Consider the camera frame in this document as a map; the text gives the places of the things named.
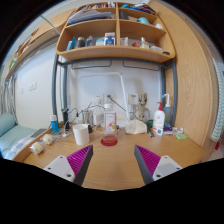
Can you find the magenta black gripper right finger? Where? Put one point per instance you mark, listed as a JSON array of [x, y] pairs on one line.
[[152, 166]]

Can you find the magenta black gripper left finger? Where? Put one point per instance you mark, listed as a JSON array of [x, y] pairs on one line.
[[73, 167]]

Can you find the clear plastic water bottle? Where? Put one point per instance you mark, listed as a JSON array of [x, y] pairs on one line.
[[109, 122]]

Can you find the white paper cup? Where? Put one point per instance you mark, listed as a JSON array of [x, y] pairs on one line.
[[81, 134]]

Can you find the wrapped bread bun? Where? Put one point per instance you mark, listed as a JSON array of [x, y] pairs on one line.
[[37, 148], [48, 139]]

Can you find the green sponge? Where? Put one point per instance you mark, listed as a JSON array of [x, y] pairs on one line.
[[181, 136]]

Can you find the white tissue pack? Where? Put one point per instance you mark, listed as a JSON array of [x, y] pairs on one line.
[[135, 127]]

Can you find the round red coaster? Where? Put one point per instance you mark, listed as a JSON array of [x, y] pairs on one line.
[[109, 142]]

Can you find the blue tube bottle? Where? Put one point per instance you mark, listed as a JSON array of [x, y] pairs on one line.
[[54, 124]]

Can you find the white pump lotion bottle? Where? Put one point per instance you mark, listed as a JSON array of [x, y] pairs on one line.
[[159, 119]]

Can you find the clear wash bottle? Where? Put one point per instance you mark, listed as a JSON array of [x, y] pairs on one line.
[[167, 110]]

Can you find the Groot figurine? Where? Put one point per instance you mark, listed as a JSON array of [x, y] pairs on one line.
[[142, 112]]

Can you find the green striped hanging towel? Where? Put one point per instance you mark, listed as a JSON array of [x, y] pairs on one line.
[[219, 124]]

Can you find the wooden wardrobe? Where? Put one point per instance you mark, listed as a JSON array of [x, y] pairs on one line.
[[197, 103]]

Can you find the wooden wall shelf unit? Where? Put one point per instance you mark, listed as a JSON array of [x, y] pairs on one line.
[[100, 30]]

